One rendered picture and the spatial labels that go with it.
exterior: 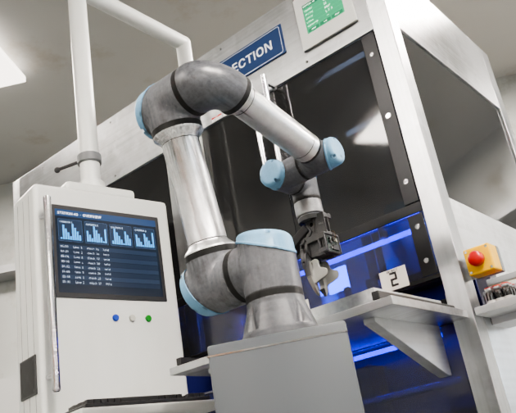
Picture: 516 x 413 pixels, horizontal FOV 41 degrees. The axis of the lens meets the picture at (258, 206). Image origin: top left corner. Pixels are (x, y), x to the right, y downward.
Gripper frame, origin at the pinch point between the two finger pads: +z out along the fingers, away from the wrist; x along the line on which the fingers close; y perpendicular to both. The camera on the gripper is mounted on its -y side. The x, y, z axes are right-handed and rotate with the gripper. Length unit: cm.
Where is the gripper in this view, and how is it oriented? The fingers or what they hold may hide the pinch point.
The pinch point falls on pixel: (319, 292)
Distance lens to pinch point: 180.4
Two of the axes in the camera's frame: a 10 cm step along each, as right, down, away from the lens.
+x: 6.3, 1.9, 7.5
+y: 7.6, -3.6, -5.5
